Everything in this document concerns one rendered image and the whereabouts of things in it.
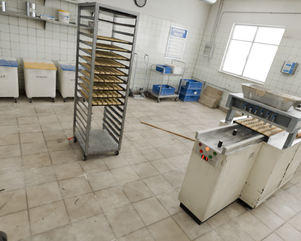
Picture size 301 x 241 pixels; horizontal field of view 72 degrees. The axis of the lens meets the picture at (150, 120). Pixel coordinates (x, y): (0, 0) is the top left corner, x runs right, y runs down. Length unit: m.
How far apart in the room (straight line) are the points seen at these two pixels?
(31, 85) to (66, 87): 0.63
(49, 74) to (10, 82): 0.67
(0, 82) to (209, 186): 3.87
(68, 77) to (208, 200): 3.60
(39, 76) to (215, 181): 3.69
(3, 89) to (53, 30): 1.58
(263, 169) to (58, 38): 4.50
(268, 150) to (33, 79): 4.01
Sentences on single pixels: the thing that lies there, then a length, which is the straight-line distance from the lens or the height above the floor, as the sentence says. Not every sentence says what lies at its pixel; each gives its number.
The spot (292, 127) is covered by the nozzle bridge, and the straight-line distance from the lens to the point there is 2.31.
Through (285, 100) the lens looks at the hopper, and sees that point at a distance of 2.34.
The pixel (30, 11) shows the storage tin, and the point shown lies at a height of 1.64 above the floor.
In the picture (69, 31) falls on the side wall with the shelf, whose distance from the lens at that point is 5.17.
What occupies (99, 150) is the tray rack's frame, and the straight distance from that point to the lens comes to 2.78.
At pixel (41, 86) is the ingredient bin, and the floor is 0.35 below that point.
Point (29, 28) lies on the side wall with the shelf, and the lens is 5.06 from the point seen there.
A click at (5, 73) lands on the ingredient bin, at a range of 4.51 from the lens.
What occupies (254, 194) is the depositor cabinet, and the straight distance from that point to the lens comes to 2.64.
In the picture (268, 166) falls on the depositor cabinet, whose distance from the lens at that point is 2.47.
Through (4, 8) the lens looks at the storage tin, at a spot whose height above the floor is 1.60.
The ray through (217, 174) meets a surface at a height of 0.63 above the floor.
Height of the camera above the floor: 1.61
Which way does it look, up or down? 22 degrees down
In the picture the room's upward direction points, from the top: 11 degrees clockwise
